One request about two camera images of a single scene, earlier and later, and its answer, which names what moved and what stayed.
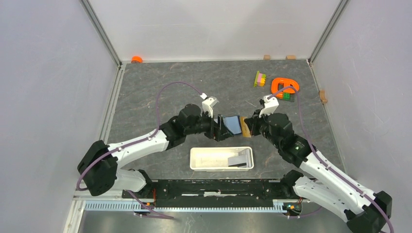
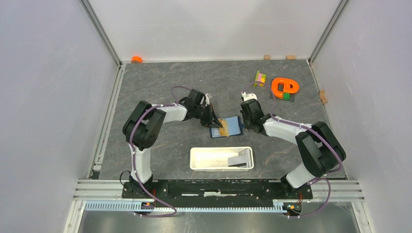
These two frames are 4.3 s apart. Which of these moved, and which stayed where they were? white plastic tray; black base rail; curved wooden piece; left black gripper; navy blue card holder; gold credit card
Moved: gold credit card; left black gripper
Stayed: navy blue card holder; curved wooden piece; white plastic tray; black base rail
